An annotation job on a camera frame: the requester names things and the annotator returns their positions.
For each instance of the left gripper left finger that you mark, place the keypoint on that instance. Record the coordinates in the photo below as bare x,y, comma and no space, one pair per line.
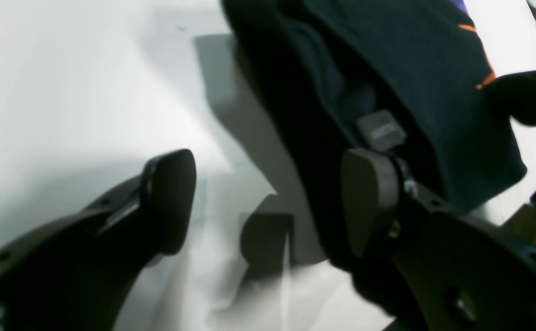
74,273

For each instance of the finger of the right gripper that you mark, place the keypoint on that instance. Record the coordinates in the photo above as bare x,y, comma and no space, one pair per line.
514,95

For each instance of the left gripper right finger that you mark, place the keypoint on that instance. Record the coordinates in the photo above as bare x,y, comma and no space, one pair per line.
464,273

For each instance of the black T-shirt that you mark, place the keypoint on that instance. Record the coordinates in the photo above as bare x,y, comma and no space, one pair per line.
322,65

